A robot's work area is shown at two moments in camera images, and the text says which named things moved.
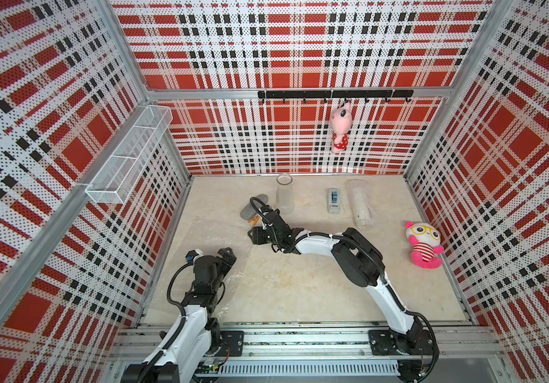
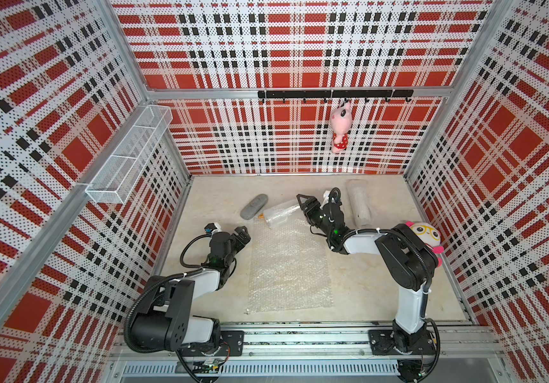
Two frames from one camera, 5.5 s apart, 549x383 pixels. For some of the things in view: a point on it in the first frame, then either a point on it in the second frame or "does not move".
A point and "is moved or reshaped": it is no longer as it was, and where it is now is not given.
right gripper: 256,234 to 309,210
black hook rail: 343,94 does not move
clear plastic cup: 285,196 is moved or reshaped
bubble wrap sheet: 207,234 to 289,267
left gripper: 230,258 to 242,235
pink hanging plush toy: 340,121 does not move
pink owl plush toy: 426,251 does not move
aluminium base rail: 294,351 does not move
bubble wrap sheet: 365,215 does not move
